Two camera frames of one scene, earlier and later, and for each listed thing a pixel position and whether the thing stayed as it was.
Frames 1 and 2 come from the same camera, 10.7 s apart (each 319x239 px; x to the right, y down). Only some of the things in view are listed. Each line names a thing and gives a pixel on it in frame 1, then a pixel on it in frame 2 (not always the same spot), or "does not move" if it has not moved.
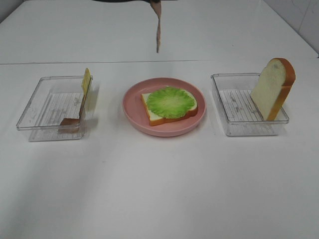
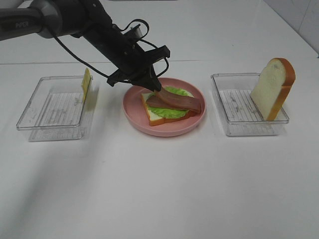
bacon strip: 72,125 to 190,102
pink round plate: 134,112 does not move
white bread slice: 154,120 does not move
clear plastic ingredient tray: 53,99 does not move
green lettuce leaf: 168,102 does not move
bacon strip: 157,7 to 153,101
